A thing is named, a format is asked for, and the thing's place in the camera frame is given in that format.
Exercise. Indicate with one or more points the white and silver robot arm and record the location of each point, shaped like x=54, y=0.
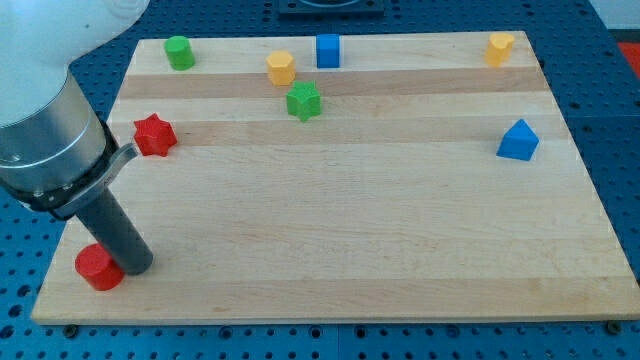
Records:
x=56, y=155

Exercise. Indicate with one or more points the green star block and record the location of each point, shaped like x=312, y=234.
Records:
x=303, y=100

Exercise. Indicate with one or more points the red star block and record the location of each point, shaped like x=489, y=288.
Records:
x=154, y=136

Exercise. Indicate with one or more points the wooden board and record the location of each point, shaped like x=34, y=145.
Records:
x=390, y=206

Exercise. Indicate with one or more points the yellow hexagon block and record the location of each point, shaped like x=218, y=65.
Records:
x=281, y=69

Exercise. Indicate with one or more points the blue cube block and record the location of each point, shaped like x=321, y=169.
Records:
x=328, y=51

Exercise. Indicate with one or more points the green cylinder block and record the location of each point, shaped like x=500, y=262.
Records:
x=179, y=53

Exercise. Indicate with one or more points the blue triangle block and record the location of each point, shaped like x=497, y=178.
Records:
x=519, y=142

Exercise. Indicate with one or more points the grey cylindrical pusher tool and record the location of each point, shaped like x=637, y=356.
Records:
x=113, y=230

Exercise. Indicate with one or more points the yellow heart block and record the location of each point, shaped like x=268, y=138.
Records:
x=499, y=48

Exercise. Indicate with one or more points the red cylinder block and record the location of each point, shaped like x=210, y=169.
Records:
x=96, y=266

